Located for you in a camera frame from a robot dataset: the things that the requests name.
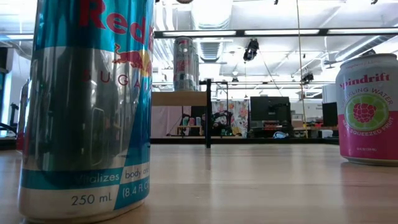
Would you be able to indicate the small black monitor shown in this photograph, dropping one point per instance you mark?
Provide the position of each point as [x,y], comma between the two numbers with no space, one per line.
[329,113]

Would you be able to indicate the floral curtain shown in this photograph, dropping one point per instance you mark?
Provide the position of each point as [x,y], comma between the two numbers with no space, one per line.
[241,112]

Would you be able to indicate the Spindrift sparkling water can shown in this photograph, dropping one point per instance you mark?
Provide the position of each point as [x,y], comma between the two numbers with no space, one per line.
[21,130]
[367,130]

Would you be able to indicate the wooden shelf with black sides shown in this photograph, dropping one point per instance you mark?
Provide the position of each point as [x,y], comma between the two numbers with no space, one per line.
[180,98]

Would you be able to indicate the large black monitor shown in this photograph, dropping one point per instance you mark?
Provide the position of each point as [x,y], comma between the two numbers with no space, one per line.
[267,109]

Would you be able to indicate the small wooden rack with cans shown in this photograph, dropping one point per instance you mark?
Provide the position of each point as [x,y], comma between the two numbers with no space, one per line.
[188,126]

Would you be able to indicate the silver ventilation duct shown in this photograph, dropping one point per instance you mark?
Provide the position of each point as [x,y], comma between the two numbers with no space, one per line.
[211,18]

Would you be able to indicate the white and blue object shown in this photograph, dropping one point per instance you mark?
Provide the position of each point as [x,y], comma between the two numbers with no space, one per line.
[280,135]

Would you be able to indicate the white bin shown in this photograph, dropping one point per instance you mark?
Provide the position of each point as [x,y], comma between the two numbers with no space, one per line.
[327,133]

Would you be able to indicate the black aluminium table frame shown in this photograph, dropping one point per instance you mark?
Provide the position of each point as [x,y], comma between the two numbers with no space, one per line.
[248,140]

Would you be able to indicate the black background robot arm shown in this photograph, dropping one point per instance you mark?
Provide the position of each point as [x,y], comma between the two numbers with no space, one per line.
[222,121]

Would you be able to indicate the linear ceiling light strip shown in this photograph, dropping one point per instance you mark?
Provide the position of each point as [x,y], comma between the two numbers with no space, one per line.
[280,32]

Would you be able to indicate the black ceiling spotlight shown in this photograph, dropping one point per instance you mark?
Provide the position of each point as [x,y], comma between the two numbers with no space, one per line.
[308,77]
[251,49]

